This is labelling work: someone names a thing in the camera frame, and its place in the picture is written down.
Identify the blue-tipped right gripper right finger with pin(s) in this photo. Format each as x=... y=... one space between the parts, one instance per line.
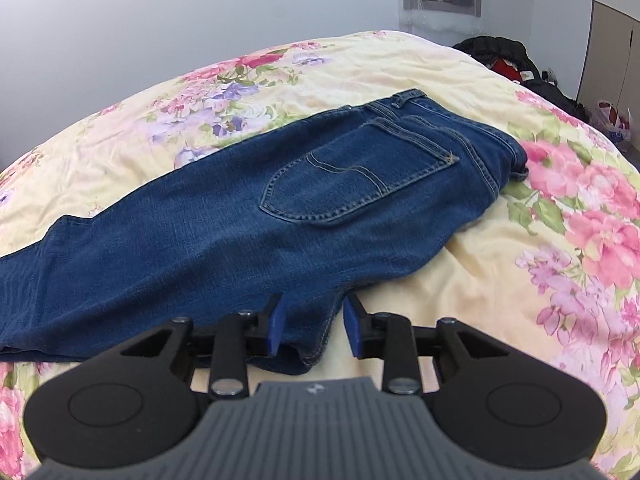
x=394 y=340

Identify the plastic bag on floor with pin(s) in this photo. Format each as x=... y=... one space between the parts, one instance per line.
x=615 y=124

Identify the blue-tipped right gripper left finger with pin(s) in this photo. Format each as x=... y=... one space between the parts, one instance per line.
x=235 y=338

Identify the beige closet door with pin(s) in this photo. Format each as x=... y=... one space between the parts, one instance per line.
x=611 y=67

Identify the blue denim jeans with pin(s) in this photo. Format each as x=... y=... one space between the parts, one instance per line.
x=313 y=210

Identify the black clothes pile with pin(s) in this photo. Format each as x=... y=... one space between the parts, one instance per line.
x=509 y=59

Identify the floral yellow bed quilt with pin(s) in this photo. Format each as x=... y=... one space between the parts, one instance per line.
x=552 y=268

